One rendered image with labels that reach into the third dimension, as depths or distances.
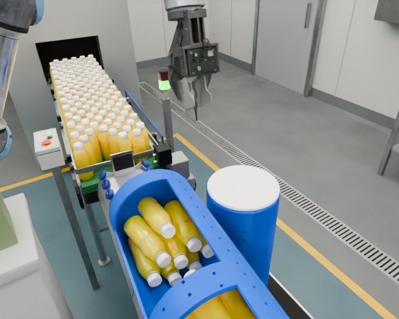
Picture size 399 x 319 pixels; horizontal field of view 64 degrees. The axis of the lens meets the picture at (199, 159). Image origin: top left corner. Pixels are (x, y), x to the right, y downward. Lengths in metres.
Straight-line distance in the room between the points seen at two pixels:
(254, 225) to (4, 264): 0.78
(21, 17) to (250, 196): 0.88
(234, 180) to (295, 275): 1.18
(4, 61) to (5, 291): 0.60
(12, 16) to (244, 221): 0.92
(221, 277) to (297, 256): 1.73
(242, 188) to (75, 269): 1.54
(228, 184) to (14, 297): 0.77
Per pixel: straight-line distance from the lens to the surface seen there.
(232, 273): 0.72
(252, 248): 1.29
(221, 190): 1.22
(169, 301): 0.72
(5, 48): 0.99
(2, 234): 0.99
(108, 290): 2.27
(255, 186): 1.25
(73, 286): 2.37
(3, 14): 0.96
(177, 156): 1.74
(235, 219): 1.17
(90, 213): 2.09
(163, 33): 6.14
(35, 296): 1.07
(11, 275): 0.98
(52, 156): 1.54
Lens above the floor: 1.80
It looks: 34 degrees down
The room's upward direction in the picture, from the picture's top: 2 degrees counter-clockwise
